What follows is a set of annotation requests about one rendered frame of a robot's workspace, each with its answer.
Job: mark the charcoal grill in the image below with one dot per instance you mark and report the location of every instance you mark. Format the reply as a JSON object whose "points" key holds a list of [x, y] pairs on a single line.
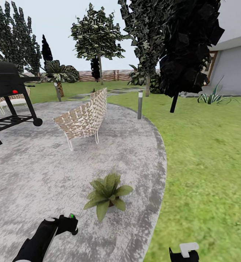
{"points": [[10, 84]]}

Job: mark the garden chair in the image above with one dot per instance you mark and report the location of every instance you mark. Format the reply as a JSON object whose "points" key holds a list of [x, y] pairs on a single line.
{"points": [[85, 120], [16, 99]]}

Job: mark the pot plant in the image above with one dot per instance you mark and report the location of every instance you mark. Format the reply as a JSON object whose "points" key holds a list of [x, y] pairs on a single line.
{"points": [[106, 195]]}

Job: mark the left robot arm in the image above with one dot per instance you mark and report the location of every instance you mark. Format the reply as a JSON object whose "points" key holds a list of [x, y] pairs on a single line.
{"points": [[36, 248]]}

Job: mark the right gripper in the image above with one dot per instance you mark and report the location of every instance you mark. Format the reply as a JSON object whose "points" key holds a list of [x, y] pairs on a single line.
{"points": [[177, 257]]}

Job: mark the insectifuge atomizer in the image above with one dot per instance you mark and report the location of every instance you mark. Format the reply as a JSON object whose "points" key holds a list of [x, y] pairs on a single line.
{"points": [[76, 228]]}

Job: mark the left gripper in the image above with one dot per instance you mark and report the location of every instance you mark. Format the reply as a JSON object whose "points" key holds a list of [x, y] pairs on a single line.
{"points": [[70, 224]]}

